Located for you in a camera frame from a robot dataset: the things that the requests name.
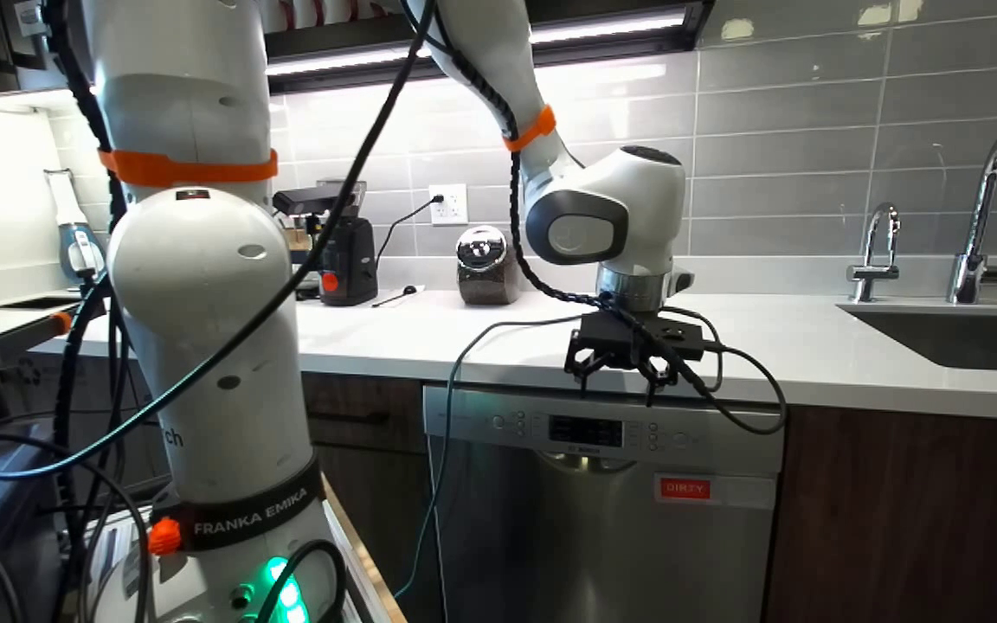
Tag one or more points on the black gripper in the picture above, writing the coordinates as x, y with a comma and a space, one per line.
651, 347

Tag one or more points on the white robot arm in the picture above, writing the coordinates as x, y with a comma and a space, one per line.
205, 281

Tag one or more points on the stainless steel dishwasher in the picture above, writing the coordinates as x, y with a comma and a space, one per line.
602, 507

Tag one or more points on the dark round appliance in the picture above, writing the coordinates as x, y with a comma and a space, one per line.
482, 269

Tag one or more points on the small chrome tap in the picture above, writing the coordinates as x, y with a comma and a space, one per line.
876, 259

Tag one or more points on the dark wood cabinet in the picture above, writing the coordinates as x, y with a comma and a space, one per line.
883, 519

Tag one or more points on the wooden robot cart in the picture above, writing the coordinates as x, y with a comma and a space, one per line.
313, 569

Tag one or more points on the dark undermount sink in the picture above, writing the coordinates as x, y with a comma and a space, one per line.
935, 329

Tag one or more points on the tall chrome kitchen faucet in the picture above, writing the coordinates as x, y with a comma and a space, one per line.
970, 262

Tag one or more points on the blender with white base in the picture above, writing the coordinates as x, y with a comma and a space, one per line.
78, 249

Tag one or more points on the white wall outlet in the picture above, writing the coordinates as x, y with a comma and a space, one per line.
448, 205

